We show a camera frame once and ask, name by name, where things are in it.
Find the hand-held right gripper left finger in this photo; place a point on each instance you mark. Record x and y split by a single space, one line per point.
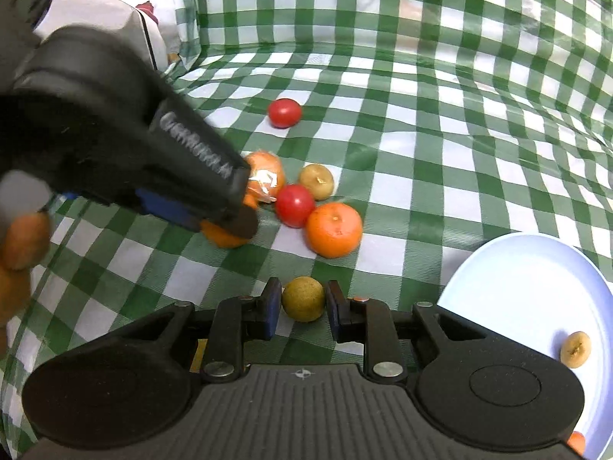
271 309

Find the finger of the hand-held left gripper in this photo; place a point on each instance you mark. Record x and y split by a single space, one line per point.
239 223
165 208

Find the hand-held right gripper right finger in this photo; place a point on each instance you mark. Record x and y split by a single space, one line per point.
335 311

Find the yellow-green round fruit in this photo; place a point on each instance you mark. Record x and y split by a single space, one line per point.
317 181
303 298

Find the plastic-wrapped orange tangerine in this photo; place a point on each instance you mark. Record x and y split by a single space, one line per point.
268 175

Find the red cherry tomato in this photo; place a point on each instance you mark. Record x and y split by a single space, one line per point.
294 205
285 113

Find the light blue plate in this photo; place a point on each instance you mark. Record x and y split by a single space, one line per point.
517 287

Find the yellow-brown round fruit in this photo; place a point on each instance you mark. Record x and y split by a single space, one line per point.
575 349

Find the person's left hand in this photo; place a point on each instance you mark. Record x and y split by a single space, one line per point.
26 244

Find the large orange tangerine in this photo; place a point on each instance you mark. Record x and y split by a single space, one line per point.
334 230

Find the white printed cloth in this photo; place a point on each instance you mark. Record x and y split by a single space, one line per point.
96 5

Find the green checked tablecloth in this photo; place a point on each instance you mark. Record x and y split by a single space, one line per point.
431 105

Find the small orange fruit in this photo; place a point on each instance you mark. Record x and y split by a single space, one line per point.
577 442

